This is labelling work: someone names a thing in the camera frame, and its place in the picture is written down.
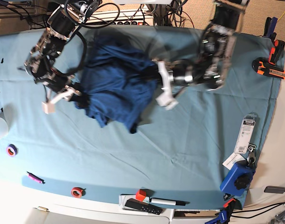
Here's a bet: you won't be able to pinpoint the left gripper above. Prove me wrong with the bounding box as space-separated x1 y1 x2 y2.
156 60 186 110

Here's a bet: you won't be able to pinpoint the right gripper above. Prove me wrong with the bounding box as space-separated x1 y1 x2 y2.
42 85 82 114

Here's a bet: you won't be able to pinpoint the blue t-shirt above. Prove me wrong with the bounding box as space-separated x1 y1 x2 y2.
75 36 159 133

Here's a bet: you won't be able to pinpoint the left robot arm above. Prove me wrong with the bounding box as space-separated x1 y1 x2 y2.
156 0 249 110

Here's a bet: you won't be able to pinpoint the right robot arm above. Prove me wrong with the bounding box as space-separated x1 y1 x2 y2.
24 0 114 114

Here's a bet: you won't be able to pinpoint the purple tape roll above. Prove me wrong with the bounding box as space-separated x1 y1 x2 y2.
6 144 18 157

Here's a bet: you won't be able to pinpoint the light blue table cloth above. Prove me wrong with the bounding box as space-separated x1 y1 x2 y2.
0 30 280 210

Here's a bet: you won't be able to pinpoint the pink marker pen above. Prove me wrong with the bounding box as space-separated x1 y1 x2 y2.
26 171 45 184

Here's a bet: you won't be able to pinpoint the grey blister package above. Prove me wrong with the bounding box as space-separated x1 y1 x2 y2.
234 113 257 154

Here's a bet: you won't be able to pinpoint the white paper card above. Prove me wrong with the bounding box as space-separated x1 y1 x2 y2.
222 153 246 170

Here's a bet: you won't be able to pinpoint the red tape roll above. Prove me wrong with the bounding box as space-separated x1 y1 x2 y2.
71 187 85 198

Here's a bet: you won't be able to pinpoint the red cube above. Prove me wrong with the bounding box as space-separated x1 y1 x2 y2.
135 189 147 202

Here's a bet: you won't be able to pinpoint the white black marker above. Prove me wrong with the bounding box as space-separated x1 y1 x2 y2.
150 198 187 206

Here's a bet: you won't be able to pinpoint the keys with carabiner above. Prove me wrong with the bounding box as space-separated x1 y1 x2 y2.
247 144 257 168

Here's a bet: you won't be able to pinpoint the blue box black knob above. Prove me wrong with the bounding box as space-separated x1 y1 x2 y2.
220 161 256 196

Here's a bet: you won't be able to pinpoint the black remote control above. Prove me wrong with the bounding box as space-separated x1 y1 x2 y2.
125 198 163 215

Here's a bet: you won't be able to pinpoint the orange black upright clamp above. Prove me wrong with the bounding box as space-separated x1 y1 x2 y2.
269 40 285 65

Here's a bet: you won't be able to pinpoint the blue black clamp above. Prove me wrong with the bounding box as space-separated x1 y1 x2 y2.
263 17 278 38

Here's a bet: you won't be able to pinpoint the blue spring clamp bottom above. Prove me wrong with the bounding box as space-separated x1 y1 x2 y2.
205 198 237 224

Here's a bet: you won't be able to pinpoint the grey small device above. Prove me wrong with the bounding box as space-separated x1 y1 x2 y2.
264 186 285 194

